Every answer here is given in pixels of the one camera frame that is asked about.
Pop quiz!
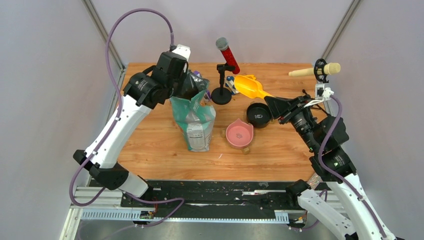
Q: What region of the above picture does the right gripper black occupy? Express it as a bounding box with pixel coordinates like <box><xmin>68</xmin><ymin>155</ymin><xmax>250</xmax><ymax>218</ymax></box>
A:
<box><xmin>263</xmin><ymin>94</ymin><xmax>319</xmax><ymax>151</ymax></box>

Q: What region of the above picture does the yellow scoop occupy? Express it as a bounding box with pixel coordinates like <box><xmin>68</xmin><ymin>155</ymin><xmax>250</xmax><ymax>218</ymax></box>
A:
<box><xmin>234</xmin><ymin>75</ymin><xmax>273</xmax><ymax>100</ymax></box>

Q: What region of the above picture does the green pet food bag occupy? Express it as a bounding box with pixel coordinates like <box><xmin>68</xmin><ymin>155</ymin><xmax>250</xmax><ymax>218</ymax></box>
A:
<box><xmin>170</xmin><ymin>70</ymin><xmax>216</xmax><ymax>152</ymax></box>

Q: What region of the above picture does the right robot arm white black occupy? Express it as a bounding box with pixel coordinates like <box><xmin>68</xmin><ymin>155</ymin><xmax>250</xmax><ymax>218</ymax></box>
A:
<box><xmin>264</xmin><ymin>95</ymin><xmax>397</xmax><ymax>240</ymax></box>

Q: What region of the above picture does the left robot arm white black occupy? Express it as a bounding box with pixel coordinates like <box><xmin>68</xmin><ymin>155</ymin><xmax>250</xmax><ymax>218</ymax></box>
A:
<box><xmin>73</xmin><ymin>45</ymin><xmax>191</xmax><ymax>207</ymax></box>

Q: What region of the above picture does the black pet bowl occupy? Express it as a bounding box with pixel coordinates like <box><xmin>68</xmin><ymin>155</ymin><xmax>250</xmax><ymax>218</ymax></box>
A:
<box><xmin>246</xmin><ymin>102</ymin><xmax>273</xmax><ymax>129</ymax></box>

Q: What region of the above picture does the pink cat-ear pet bowl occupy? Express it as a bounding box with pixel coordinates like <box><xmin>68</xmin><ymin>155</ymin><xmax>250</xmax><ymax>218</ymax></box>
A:
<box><xmin>225</xmin><ymin>118</ymin><xmax>254</xmax><ymax>149</ymax></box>

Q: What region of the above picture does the purple metronome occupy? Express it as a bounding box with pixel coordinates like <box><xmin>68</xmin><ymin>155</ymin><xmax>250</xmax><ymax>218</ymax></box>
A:
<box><xmin>193</xmin><ymin>70</ymin><xmax>212</xmax><ymax>102</ymax></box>

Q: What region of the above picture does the black round-base mic stand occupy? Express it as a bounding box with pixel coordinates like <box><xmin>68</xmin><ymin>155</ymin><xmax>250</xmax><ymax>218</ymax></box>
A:
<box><xmin>211</xmin><ymin>63</ymin><xmax>236</xmax><ymax>105</ymax></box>

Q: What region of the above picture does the blue white toy car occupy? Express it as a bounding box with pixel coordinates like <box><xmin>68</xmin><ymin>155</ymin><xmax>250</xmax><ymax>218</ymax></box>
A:
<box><xmin>225</xmin><ymin>76</ymin><xmax>239</xmax><ymax>95</ymax></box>

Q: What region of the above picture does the red glitter microphone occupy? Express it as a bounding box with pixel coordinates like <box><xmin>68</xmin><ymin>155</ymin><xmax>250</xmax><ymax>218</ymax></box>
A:
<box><xmin>215</xmin><ymin>37</ymin><xmax>240</xmax><ymax>75</ymax></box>

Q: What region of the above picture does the small wooden block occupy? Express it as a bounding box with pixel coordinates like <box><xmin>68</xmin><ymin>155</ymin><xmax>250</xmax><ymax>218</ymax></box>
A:
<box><xmin>241</xmin><ymin>147</ymin><xmax>250</xmax><ymax>155</ymax></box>

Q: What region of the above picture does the cream microphone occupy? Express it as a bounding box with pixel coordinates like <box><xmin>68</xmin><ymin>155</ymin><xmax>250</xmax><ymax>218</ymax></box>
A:
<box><xmin>288</xmin><ymin>62</ymin><xmax>341</xmax><ymax>77</ymax></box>

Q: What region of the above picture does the silver glitter microphone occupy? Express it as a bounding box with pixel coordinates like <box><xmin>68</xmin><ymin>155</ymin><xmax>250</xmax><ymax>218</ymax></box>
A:
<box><xmin>307</xmin><ymin>173</ymin><xmax>323</xmax><ymax>190</ymax></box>

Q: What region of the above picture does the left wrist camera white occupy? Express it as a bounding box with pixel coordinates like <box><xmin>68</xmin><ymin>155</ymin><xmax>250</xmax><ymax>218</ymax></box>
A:
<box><xmin>171</xmin><ymin>44</ymin><xmax>191</xmax><ymax>61</ymax></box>

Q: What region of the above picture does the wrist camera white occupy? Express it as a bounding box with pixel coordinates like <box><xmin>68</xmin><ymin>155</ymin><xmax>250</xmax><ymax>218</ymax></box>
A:
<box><xmin>171</xmin><ymin>44</ymin><xmax>191</xmax><ymax>61</ymax></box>
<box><xmin>304</xmin><ymin>83</ymin><xmax>335</xmax><ymax>108</ymax></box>

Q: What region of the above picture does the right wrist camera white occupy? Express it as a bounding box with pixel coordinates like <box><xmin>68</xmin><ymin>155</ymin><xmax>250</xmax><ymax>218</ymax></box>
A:
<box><xmin>304</xmin><ymin>83</ymin><xmax>335</xmax><ymax>108</ymax></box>

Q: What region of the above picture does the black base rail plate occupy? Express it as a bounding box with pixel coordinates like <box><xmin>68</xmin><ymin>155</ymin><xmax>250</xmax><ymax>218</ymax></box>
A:
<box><xmin>120</xmin><ymin>180</ymin><xmax>305</xmax><ymax>220</ymax></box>

